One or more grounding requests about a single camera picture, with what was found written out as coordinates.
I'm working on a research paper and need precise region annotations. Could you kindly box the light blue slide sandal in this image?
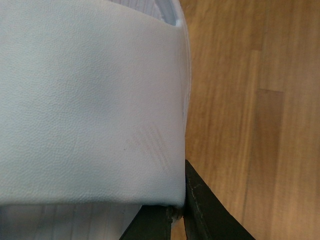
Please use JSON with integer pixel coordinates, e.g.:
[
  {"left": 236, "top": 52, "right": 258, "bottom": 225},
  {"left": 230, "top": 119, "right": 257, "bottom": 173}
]
[{"left": 0, "top": 0, "right": 191, "bottom": 240}]

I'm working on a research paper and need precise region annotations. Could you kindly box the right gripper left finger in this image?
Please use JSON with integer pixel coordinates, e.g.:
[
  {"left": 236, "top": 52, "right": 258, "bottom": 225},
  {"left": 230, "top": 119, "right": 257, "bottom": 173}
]
[{"left": 120, "top": 205, "right": 173, "bottom": 240}]

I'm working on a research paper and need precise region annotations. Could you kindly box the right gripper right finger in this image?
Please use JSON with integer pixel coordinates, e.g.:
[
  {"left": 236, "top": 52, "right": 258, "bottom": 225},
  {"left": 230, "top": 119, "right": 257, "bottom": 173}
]
[{"left": 183, "top": 160, "right": 254, "bottom": 240}]

